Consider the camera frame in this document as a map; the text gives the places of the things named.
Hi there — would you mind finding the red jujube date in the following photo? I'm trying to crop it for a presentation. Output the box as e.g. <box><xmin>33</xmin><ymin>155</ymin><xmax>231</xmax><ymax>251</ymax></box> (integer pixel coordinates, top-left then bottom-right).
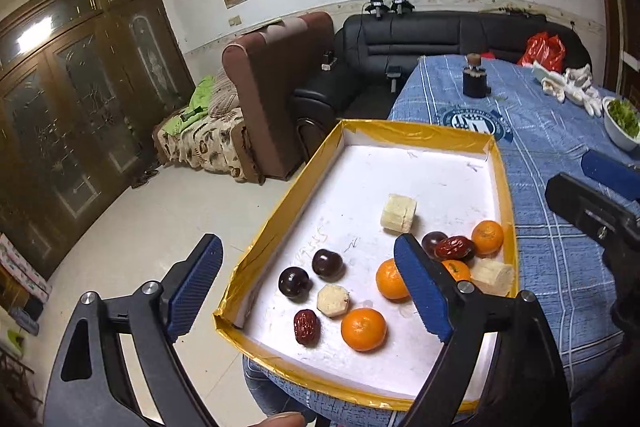
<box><xmin>434</xmin><ymin>235</ymin><xmax>477</xmax><ymax>262</ymax></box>
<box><xmin>293</xmin><ymin>309</ymin><xmax>321</xmax><ymax>347</ymax></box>

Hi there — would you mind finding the peeled banana piece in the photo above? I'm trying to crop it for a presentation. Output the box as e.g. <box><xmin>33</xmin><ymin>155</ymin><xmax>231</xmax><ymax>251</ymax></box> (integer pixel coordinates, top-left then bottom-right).
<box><xmin>380</xmin><ymin>194</ymin><xmax>418</xmax><ymax>233</ymax></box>

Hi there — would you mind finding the green lettuce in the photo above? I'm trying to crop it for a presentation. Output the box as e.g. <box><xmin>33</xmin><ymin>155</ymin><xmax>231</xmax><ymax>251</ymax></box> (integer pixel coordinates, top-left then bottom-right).
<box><xmin>606</xmin><ymin>98</ymin><xmax>639</xmax><ymax>138</ymax></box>

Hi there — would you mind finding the brown armchair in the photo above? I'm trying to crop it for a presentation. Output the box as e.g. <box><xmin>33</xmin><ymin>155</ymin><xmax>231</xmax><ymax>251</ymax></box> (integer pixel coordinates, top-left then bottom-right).
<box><xmin>221</xmin><ymin>11</ymin><xmax>334</xmax><ymax>180</ymax></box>

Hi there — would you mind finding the black leather sofa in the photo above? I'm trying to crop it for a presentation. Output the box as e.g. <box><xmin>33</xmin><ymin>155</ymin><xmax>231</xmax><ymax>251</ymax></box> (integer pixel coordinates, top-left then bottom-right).
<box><xmin>290</xmin><ymin>11</ymin><xmax>592</xmax><ymax>158</ymax></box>

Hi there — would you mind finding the black device on sofa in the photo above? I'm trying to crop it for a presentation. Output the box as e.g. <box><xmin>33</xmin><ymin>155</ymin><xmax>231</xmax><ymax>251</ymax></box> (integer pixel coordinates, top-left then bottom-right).
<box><xmin>364</xmin><ymin>0</ymin><xmax>390</xmax><ymax>20</ymax></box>
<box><xmin>388</xmin><ymin>0</ymin><xmax>414</xmax><ymax>16</ymax></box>

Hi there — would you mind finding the wooden cabinet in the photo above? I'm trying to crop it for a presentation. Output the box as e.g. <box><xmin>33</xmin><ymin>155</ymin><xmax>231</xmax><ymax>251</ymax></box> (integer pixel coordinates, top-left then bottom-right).
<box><xmin>1</xmin><ymin>0</ymin><xmax>194</xmax><ymax>277</ymax></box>

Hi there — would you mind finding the white bowl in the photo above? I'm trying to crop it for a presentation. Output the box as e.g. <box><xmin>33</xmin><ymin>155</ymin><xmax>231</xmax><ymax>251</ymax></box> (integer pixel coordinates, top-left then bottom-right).
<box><xmin>603</xmin><ymin>96</ymin><xmax>639</xmax><ymax>152</ymax></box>

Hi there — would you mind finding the dark plum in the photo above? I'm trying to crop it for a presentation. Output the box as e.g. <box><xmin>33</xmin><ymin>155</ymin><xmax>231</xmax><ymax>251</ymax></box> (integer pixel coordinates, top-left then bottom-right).
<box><xmin>311</xmin><ymin>248</ymin><xmax>344</xmax><ymax>280</ymax></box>
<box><xmin>421</xmin><ymin>231</ymin><xmax>448</xmax><ymax>261</ymax></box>
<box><xmin>278</xmin><ymin>267</ymin><xmax>311</xmax><ymax>300</ymax></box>

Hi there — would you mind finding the red plastic bag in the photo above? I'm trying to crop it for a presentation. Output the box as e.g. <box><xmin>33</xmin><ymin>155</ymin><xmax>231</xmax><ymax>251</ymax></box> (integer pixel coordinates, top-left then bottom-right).
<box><xmin>518</xmin><ymin>31</ymin><xmax>566</xmax><ymax>72</ymax></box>

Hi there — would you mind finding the patterned blanket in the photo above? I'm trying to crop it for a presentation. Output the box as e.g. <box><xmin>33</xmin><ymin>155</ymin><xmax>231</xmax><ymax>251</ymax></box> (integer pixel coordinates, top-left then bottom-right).
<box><xmin>152</xmin><ymin>70</ymin><xmax>265</xmax><ymax>184</ymax></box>

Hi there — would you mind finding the orange tangerine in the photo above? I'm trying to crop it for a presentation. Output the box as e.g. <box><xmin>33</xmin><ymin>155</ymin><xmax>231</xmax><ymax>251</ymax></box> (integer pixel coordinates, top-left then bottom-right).
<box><xmin>471</xmin><ymin>220</ymin><xmax>504</xmax><ymax>258</ymax></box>
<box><xmin>341</xmin><ymin>308</ymin><xmax>387</xmax><ymax>352</ymax></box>

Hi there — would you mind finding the person's left thumb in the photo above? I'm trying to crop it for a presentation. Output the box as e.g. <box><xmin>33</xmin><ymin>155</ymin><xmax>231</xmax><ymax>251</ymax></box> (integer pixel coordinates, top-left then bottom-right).
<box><xmin>250</xmin><ymin>412</ymin><xmax>307</xmax><ymax>427</ymax></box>

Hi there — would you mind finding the green cloth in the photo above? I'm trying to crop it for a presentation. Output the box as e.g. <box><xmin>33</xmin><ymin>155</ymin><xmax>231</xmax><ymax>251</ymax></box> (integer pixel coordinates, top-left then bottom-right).
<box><xmin>160</xmin><ymin>76</ymin><xmax>216</xmax><ymax>136</ymax></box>

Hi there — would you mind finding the black jar with cork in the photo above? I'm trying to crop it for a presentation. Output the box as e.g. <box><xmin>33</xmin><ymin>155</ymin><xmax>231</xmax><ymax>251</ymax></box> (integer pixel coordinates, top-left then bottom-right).
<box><xmin>463</xmin><ymin>53</ymin><xmax>491</xmax><ymax>98</ymax></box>

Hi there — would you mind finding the yellow white tray box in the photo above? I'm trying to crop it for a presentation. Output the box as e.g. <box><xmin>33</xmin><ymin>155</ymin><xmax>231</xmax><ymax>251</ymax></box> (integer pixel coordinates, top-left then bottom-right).
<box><xmin>214</xmin><ymin>120</ymin><xmax>518</xmax><ymax>411</ymax></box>

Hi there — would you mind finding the blue plaid tablecloth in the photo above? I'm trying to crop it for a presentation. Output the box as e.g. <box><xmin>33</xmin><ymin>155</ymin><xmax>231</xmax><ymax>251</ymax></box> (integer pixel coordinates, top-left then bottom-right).
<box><xmin>242</xmin><ymin>53</ymin><xmax>640</xmax><ymax>427</ymax></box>

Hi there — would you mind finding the white gloves pile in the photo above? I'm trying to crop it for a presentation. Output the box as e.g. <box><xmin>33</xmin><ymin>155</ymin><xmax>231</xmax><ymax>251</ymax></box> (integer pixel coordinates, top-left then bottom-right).
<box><xmin>530</xmin><ymin>62</ymin><xmax>603</xmax><ymax>117</ymax></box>

